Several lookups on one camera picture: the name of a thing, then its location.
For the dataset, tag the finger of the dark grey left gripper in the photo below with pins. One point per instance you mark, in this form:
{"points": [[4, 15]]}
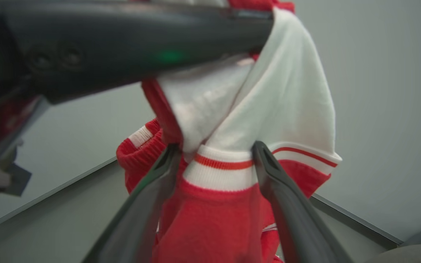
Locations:
{"points": [[141, 40]]}

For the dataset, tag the red and white knit garment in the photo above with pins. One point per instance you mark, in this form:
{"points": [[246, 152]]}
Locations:
{"points": [[287, 102]]}

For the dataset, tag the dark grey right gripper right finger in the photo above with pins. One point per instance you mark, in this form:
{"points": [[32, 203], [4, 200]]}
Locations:
{"points": [[298, 223]]}

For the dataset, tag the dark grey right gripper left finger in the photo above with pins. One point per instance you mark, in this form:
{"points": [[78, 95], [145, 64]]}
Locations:
{"points": [[137, 223]]}

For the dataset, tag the dark skirting strip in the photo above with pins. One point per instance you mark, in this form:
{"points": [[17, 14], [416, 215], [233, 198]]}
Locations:
{"points": [[49, 193], [360, 221]]}

